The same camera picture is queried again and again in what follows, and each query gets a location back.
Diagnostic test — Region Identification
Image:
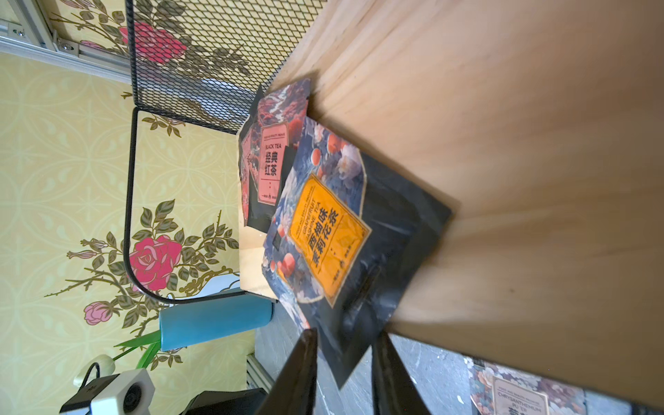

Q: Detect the teal vase with flower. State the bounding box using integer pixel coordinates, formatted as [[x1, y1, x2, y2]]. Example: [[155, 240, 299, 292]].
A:
[[118, 292, 274, 368]]

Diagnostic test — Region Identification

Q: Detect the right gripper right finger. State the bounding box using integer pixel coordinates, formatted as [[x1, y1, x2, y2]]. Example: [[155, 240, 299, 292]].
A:
[[371, 331, 431, 415]]

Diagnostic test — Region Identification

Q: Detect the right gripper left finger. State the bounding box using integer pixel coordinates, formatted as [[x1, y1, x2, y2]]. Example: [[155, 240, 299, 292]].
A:
[[255, 329, 318, 415]]

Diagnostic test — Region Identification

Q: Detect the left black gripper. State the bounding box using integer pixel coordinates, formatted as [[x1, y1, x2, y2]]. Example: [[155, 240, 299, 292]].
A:
[[182, 388, 267, 415]]

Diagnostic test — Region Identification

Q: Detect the beige floral tea bag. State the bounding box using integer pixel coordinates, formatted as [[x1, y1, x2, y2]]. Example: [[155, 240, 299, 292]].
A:
[[464, 357, 588, 415]]

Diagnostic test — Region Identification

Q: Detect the orange label tea bag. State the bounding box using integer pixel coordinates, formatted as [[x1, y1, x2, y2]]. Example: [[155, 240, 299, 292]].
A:
[[262, 119, 452, 387]]

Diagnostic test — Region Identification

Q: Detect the pink label tea bag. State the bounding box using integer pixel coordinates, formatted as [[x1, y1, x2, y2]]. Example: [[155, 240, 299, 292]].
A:
[[239, 78, 311, 233]]

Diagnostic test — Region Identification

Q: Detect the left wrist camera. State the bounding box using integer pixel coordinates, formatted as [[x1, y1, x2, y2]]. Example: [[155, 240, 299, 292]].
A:
[[59, 354, 156, 415]]

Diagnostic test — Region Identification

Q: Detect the black wire mesh shelf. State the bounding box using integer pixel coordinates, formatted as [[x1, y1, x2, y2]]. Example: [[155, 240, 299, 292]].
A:
[[123, 0, 664, 411]]

